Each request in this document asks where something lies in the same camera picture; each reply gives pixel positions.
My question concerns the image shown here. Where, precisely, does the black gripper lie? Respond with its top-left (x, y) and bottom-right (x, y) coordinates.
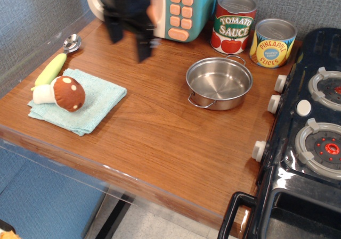
top-left (100, 0), bottom-right (160, 63)

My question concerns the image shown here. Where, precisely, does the stainless steel pot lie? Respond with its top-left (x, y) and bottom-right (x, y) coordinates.
top-left (186, 55), bottom-right (253, 111)

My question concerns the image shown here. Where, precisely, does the light blue cloth napkin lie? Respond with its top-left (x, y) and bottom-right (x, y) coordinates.
top-left (28, 68), bottom-right (127, 136)

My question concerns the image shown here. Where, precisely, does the black toy stove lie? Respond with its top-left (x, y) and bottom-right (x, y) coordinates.
top-left (218, 28), bottom-right (340, 238)

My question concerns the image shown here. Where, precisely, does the teal toy microwave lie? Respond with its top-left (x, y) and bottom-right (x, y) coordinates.
top-left (87, 0), bottom-right (216, 43)

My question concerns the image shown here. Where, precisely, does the plush brown mushroom toy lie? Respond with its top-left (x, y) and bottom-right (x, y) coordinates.
top-left (33, 76), bottom-right (86, 112)

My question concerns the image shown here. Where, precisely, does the tomato sauce can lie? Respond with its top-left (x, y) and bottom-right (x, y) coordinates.
top-left (210, 0), bottom-right (257, 54)

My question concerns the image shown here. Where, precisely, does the pineapple slices can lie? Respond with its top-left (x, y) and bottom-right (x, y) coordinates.
top-left (249, 18), bottom-right (297, 68)

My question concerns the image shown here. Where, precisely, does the orange object at corner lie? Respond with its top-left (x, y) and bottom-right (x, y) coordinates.
top-left (0, 230), bottom-right (21, 239)

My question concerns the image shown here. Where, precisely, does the spoon with yellow-green handle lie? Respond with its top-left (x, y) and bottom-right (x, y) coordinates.
top-left (31, 34), bottom-right (82, 91)

